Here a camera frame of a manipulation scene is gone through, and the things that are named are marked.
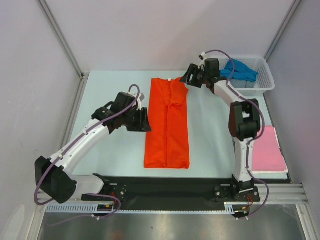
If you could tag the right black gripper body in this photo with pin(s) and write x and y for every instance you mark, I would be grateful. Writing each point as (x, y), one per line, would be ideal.
(202, 75)

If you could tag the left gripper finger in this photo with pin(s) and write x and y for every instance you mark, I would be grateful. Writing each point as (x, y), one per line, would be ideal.
(140, 125)
(143, 116)

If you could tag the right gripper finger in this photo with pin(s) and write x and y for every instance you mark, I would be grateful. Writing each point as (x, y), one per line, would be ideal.
(192, 70)
(194, 82)

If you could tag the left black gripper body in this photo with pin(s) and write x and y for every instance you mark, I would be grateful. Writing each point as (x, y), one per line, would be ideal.
(131, 118)

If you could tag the orange t shirt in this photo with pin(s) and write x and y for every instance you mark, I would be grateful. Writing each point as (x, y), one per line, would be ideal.
(167, 145)

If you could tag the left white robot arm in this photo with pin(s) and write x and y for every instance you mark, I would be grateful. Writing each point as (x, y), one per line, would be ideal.
(54, 175)

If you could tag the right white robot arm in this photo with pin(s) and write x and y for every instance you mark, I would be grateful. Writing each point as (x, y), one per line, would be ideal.
(244, 125)

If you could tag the grey t shirt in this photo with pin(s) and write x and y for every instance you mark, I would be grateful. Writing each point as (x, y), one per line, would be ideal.
(242, 84)

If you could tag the blue t shirt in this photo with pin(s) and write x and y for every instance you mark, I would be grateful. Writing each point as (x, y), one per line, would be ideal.
(235, 69)

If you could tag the white plastic basket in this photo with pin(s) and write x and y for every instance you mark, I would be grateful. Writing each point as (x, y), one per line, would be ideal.
(264, 81)

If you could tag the pink folded t shirt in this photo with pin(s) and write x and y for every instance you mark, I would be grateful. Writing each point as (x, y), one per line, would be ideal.
(267, 155)

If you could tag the white folded t shirt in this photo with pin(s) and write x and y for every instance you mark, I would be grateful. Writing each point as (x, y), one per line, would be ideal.
(271, 175)

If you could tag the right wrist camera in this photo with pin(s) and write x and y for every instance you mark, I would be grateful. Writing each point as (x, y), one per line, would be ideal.
(202, 57)

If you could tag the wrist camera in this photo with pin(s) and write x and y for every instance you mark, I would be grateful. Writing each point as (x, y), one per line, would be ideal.
(202, 57)
(138, 102)

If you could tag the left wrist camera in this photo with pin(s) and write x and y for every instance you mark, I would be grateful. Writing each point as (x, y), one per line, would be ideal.
(138, 102)

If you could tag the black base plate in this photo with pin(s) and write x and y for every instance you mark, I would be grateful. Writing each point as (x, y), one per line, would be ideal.
(166, 203)

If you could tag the right corner aluminium post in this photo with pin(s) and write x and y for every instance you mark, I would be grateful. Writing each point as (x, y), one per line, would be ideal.
(293, 9)

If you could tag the corner aluminium post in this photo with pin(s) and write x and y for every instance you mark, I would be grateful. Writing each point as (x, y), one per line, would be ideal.
(293, 9)
(57, 31)

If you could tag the white cable duct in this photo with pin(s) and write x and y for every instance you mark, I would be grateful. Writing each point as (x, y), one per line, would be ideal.
(101, 209)

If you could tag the left corner aluminium post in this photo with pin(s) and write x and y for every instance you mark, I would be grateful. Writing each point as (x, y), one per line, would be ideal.
(57, 31)

